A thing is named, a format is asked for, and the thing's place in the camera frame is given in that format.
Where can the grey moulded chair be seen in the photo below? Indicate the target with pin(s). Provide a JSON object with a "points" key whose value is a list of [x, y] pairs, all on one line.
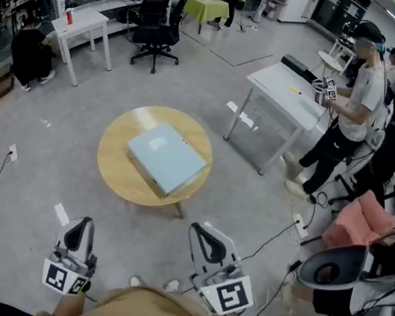
{"points": [[345, 263]]}

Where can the white rectangular table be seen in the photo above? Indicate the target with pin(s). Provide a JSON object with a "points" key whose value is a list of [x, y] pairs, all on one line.
{"points": [[81, 21], [284, 97]]}

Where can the red bottle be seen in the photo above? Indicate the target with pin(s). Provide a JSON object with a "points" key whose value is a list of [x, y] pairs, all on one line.
{"points": [[69, 17]]}

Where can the person's right shoe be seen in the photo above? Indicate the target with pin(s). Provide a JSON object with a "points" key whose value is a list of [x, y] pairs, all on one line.
{"points": [[171, 285]]}

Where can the black double door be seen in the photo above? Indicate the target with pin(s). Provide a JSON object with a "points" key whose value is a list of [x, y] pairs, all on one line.
{"points": [[341, 8]]}

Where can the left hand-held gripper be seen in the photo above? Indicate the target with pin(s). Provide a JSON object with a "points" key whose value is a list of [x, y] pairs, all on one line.
{"points": [[65, 275]]}

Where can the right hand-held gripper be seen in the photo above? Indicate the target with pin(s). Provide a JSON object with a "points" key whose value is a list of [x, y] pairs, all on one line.
{"points": [[230, 295]]}

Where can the person's shoe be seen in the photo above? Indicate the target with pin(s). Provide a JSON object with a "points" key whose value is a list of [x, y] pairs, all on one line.
{"points": [[171, 285], [136, 281]]}

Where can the yellow pen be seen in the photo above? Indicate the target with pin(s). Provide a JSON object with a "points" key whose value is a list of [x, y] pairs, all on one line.
{"points": [[294, 90]]}

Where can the black office chair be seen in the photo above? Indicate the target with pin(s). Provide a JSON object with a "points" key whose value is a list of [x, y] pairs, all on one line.
{"points": [[155, 13], [182, 7]]}

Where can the pink armchair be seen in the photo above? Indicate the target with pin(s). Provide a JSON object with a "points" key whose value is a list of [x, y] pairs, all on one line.
{"points": [[357, 219]]}

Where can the green cloth table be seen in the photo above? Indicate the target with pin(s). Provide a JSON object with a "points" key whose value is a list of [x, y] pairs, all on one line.
{"points": [[205, 7]]}

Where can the white tape strip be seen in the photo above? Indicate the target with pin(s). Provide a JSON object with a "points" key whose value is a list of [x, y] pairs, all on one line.
{"points": [[61, 214]]}

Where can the black box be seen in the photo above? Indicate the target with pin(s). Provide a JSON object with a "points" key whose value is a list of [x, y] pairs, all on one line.
{"points": [[293, 62]]}

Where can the round wooden table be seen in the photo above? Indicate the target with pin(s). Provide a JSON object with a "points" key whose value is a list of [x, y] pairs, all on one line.
{"points": [[115, 173]]}

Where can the person's left forearm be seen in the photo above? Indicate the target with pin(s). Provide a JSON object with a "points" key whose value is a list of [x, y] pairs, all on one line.
{"points": [[69, 305]]}

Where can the white power strip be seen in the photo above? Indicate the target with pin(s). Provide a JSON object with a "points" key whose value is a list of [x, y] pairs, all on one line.
{"points": [[300, 226], [13, 153]]}

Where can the person's left shoe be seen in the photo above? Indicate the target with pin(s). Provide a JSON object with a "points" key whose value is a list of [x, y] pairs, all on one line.
{"points": [[136, 281]]}

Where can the light blue box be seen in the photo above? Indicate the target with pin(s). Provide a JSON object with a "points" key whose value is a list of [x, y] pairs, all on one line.
{"points": [[165, 157]]}

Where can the small round white table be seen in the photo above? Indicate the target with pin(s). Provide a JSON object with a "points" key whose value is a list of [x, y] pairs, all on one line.
{"points": [[330, 59]]}

